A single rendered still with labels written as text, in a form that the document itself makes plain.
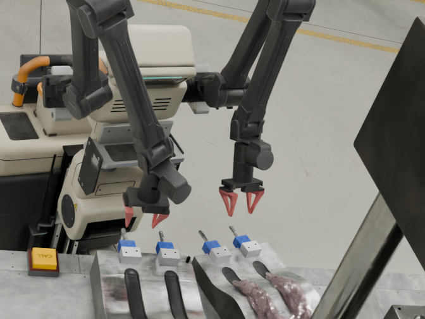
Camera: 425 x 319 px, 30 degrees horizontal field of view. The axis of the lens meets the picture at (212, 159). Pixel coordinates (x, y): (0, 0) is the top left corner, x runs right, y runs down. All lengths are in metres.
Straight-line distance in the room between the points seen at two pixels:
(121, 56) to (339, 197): 2.70
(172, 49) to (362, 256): 1.13
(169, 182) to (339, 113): 3.24
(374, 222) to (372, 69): 4.69
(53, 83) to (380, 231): 1.23
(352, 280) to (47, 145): 1.58
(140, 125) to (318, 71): 3.68
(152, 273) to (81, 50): 0.62
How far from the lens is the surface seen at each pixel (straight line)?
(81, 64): 1.89
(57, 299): 2.10
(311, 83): 5.23
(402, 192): 0.97
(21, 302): 2.07
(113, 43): 1.71
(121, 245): 2.13
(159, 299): 2.05
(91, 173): 2.23
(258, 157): 2.09
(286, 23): 1.98
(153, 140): 1.83
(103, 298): 2.01
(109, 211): 2.40
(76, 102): 1.98
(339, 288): 1.16
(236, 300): 2.11
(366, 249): 1.11
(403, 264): 4.07
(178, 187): 1.86
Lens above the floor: 2.33
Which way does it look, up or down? 34 degrees down
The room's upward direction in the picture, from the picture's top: 21 degrees clockwise
